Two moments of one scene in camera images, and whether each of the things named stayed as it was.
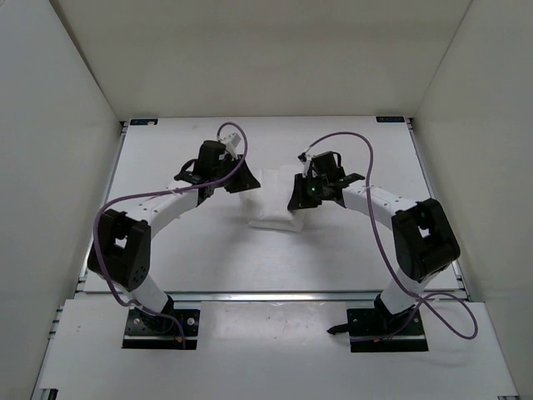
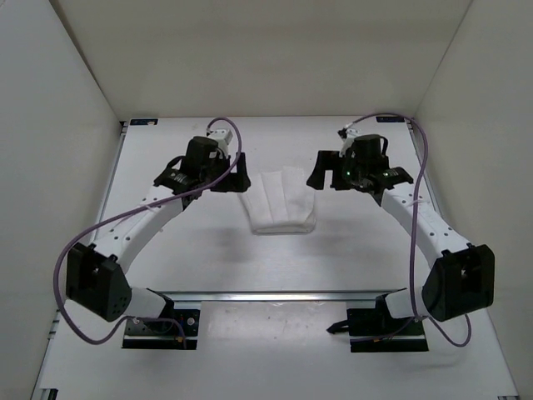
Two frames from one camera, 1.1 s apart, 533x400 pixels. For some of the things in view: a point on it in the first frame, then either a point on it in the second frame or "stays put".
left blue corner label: [146, 122] stays put
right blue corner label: [391, 119] stays put
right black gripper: [299, 199] to [328, 161]
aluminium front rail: [274, 297] stays put
